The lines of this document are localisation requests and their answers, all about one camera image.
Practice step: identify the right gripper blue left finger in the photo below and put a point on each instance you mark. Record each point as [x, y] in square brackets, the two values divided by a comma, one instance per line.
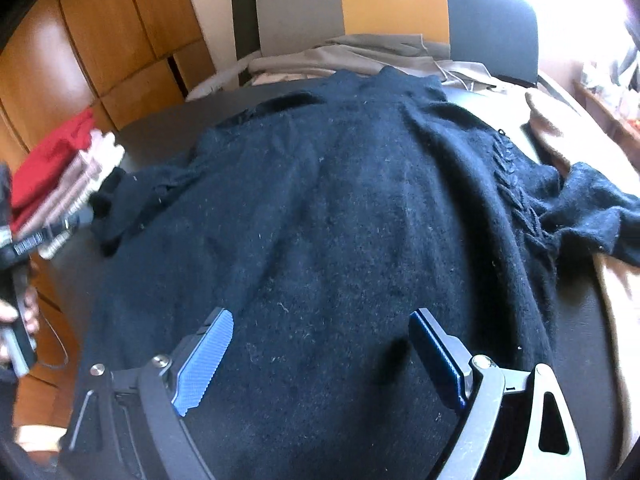
[128, 424]

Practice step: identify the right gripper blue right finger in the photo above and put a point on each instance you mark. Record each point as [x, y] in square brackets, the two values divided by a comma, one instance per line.
[513, 424]

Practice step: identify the black knit sweater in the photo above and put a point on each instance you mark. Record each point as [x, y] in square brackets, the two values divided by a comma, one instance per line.
[321, 219]

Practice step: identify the stack of folded clothes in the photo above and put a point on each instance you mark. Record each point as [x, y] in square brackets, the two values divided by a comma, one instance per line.
[61, 172]

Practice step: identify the person's left hand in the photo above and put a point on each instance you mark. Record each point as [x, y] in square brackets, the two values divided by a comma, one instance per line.
[30, 316]

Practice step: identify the wooden wardrobe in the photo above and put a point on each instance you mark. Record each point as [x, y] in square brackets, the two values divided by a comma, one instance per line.
[121, 59]

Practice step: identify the beige knit sweater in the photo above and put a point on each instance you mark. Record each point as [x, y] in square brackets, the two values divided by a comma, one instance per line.
[598, 210]

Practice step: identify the grey garment on chair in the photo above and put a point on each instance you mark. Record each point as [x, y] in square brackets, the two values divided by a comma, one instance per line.
[368, 54]

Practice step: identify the grey yellow blue sofa chair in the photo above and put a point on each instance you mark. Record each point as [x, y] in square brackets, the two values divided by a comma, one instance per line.
[509, 37]

